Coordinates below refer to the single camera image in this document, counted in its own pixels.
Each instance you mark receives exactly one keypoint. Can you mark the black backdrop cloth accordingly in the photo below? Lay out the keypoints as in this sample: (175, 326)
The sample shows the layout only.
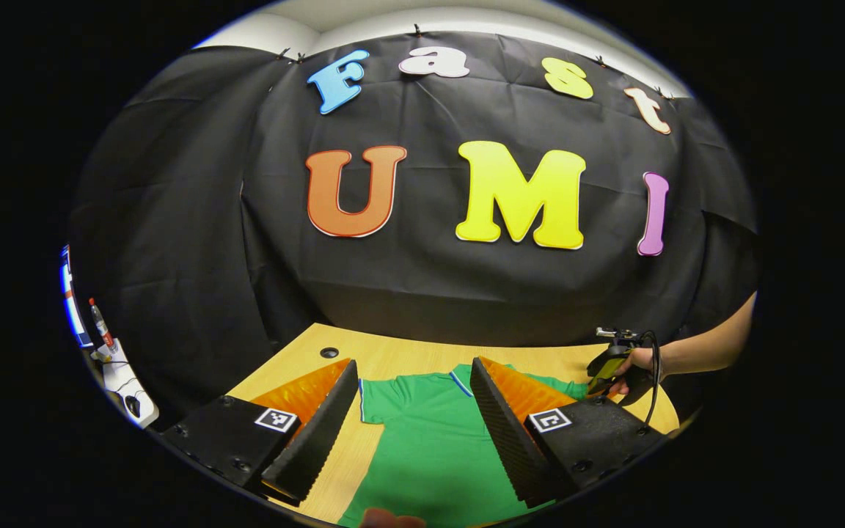
(430, 293)

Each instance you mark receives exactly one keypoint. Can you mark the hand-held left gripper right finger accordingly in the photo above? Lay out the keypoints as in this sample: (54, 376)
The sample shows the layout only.
(503, 440)

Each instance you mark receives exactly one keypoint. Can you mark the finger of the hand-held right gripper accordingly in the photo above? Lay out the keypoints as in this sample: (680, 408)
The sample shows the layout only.
(606, 374)

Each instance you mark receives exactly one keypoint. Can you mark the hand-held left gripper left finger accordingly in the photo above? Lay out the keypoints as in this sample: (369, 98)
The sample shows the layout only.
(320, 440)

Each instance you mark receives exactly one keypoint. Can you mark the blue and white screen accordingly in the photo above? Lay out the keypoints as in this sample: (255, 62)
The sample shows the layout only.
(72, 301)

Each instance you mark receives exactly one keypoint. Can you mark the green T-shirt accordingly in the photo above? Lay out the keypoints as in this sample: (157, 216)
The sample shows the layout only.
(430, 455)

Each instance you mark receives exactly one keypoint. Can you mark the red capped white bottle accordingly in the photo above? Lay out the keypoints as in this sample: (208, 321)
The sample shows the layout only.
(100, 323)

